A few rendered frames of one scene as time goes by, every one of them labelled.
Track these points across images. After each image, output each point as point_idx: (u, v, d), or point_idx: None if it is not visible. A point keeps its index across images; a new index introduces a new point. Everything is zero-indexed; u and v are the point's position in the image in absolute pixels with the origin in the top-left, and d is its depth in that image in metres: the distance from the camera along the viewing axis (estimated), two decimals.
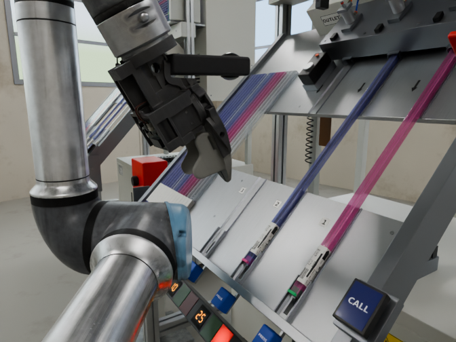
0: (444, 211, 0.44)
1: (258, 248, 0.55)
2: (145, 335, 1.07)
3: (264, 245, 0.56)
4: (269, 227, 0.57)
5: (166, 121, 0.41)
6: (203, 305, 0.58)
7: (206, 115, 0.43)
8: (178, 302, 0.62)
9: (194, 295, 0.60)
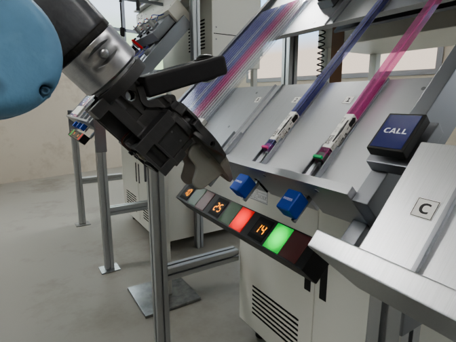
0: None
1: (278, 134, 0.53)
2: (153, 279, 1.05)
3: (285, 133, 0.54)
4: (289, 116, 0.55)
5: (154, 147, 0.40)
6: (220, 197, 0.56)
7: (193, 128, 0.42)
8: (194, 202, 0.60)
9: (210, 193, 0.58)
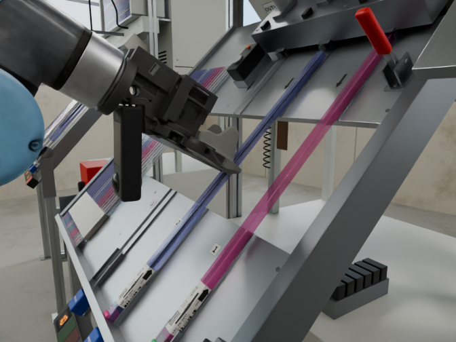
0: (345, 241, 0.34)
1: (123, 298, 0.44)
2: None
3: (134, 294, 0.45)
4: (142, 271, 0.46)
5: None
6: None
7: None
8: (61, 340, 0.52)
9: (77, 332, 0.50)
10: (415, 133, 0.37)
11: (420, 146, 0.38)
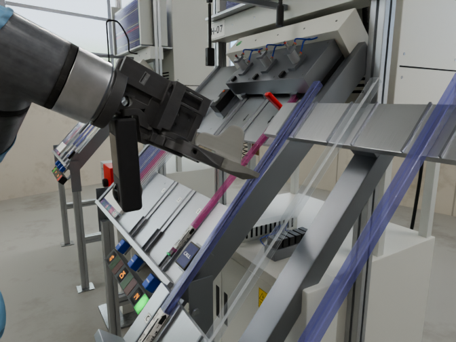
0: (257, 203, 0.72)
1: None
2: (108, 305, 1.35)
3: (151, 338, 0.48)
4: (157, 315, 0.49)
5: None
6: (125, 267, 0.86)
7: None
8: (112, 267, 0.90)
9: (121, 262, 0.89)
10: (296, 151, 0.76)
11: (300, 158, 0.77)
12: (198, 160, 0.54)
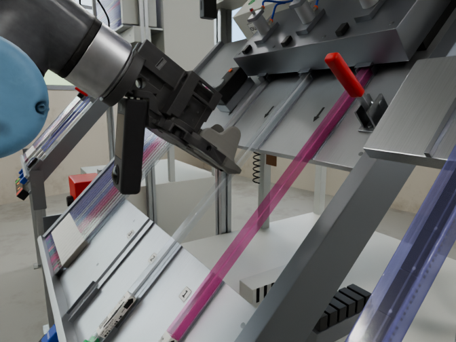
0: (312, 296, 0.33)
1: None
2: None
3: None
4: None
5: None
6: None
7: None
8: None
9: None
10: (388, 179, 0.36)
11: (393, 192, 0.37)
12: (221, 168, 0.50)
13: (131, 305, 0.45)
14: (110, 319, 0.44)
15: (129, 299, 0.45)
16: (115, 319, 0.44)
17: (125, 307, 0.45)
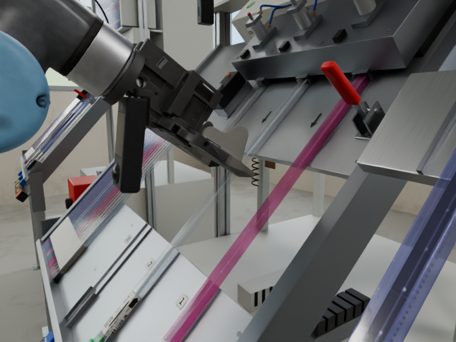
0: (308, 305, 0.33)
1: None
2: None
3: None
4: None
5: None
6: None
7: None
8: None
9: None
10: (385, 187, 0.36)
11: (390, 200, 0.37)
12: (210, 164, 0.53)
13: (136, 304, 0.46)
14: (115, 319, 0.44)
15: (134, 298, 0.45)
16: (119, 319, 0.45)
17: (129, 307, 0.45)
